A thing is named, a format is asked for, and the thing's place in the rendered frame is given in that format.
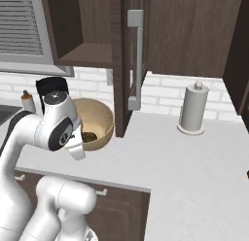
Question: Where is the tan round basket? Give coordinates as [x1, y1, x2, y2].
[71, 97, 116, 152]

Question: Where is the dark wood wall cabinet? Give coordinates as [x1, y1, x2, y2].
[40, 0, 115, 70]

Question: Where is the grey paper towel holder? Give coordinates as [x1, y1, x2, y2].
[176, 80, 210, 136]

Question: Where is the grey window blind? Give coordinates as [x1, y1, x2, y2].
[0, 0, 75, 78]

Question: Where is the white bottle with brown cap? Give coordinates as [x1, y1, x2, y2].
[20, 89, 37, 115]

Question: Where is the grey sink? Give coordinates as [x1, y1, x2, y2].
[0, 104, 22, 126]

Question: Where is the dark wood cabinet door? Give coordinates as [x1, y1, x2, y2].
[111, 0, 150, 139]
[146, 0, 245, 80]

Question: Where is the grey cabinet door handle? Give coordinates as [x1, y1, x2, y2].
[126, 9, 145, 112]

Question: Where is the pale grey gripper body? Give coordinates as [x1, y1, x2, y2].
[64, 133, 88, 162]

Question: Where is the dark wood drawer front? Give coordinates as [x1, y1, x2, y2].
[85, 181, 152, 210]
[14, 169, 45, 200]

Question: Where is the dark wood tall cabinet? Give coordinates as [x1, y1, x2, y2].
[222, 0, 249, 133]

